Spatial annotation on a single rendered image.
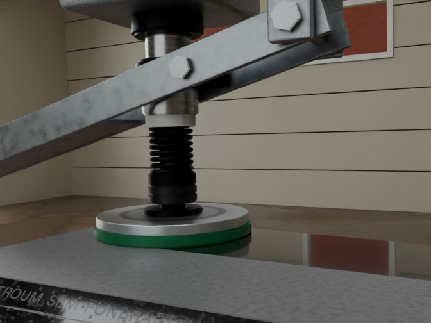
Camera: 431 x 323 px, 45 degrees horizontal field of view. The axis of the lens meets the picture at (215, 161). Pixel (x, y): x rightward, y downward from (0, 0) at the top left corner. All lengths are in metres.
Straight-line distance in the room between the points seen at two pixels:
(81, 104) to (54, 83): 8.54
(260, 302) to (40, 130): 0.47
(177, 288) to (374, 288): 0.17
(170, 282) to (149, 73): 0.30
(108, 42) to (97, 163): 2.01
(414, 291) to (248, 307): 0.14
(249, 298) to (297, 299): 0.04
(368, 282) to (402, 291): 0.03
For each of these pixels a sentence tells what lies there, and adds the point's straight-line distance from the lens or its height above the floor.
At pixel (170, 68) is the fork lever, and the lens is 0.65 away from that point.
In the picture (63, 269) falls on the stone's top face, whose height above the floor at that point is 0.87.
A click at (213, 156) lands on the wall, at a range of 7.63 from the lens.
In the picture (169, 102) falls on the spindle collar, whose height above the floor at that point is 1.04.
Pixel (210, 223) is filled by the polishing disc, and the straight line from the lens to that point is 0.65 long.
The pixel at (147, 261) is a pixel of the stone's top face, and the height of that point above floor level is 0.87.
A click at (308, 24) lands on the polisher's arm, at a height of 1.11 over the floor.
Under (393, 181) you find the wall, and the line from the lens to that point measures 6.73.
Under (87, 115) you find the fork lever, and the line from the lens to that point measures 0.74.
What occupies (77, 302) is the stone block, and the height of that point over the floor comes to 0.86.
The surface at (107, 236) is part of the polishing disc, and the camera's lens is 0.68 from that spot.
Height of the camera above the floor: 1.00
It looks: 3 degrees down
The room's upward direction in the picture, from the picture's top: 1 degrees counter-clockwise
